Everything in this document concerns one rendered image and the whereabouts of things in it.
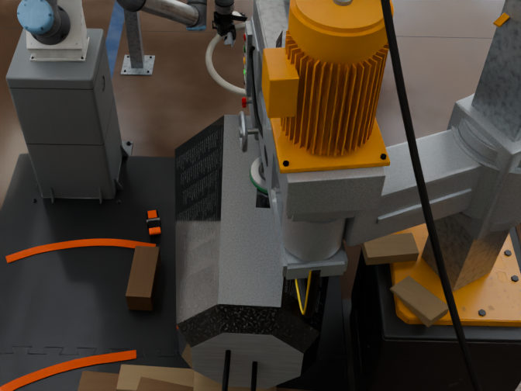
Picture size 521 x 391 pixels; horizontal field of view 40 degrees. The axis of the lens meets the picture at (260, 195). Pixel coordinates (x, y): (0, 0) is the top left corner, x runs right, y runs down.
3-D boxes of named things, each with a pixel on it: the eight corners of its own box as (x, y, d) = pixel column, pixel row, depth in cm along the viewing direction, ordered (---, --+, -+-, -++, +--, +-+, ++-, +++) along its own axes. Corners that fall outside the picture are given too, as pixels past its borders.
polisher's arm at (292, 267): (343, 295, 231) (363, 195, 195) (272, 301, 229) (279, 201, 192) (305, 136, 279) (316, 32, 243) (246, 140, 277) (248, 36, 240)
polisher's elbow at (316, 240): (325, 207, 231) (331, 164, 217) (352, 251, 220) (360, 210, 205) (270, 223, 226) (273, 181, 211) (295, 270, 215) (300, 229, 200)
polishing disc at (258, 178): (241, 165, 299) (241, 163, 298) (284, 147, 306) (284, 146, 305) (267, 198, 287) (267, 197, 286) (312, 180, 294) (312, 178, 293)
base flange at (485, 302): (502, 223, 295) (505, 216, 291) (530, 327, 262) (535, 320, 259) (383, 220, 294) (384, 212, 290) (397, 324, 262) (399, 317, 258)
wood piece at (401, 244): (410, 240, 282) (412, 232, 278) (416, 260, 276) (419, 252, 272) (360, 245, 280) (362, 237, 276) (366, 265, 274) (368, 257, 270)
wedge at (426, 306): (446, 313, 261) (450, 306, 257) (427, 327, 256) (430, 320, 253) (408, 276, 271) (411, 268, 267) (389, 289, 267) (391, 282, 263)
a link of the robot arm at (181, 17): (125, 5, 264) (212, 32, 325) (126, -30, 263) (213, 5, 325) (100, 5, 268) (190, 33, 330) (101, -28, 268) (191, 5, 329)
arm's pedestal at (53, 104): (30, 205, 390) (-9, 84, 326) (48, 141, 423) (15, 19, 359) (122, 207, 391) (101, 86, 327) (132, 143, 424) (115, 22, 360)
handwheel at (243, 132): (268, 159, 262) (270, 129, 250) (240, 161, 261) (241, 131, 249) (263, 131, 271) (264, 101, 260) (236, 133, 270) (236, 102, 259)
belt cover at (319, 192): (377, 218, 191) (387, 175, 179) (284, 225, 189) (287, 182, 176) (315, 9, 254) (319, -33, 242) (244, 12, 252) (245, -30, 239)
